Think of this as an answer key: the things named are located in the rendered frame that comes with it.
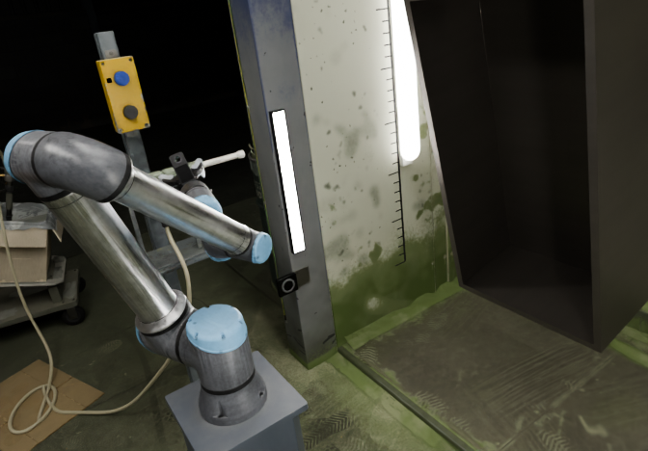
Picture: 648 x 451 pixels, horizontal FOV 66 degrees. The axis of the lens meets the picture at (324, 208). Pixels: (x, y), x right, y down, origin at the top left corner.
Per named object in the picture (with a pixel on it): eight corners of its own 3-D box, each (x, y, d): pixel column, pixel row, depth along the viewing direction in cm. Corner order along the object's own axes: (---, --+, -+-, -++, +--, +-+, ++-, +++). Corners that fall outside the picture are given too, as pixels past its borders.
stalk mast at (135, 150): (203, 384, 242) (110, 31, 181) (208, 391, 237) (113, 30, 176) (192, 390, 239) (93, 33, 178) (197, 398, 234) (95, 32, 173)
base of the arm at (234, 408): (215, 437, 127) (207, 408, 124) (189, 397, 142) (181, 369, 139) (279, 401, 137) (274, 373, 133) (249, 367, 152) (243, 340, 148)
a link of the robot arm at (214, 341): (228, 398, 126) (214, 342, 119) (182, 379, 135) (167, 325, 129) (265, 361, 138) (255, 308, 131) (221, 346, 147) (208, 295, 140)
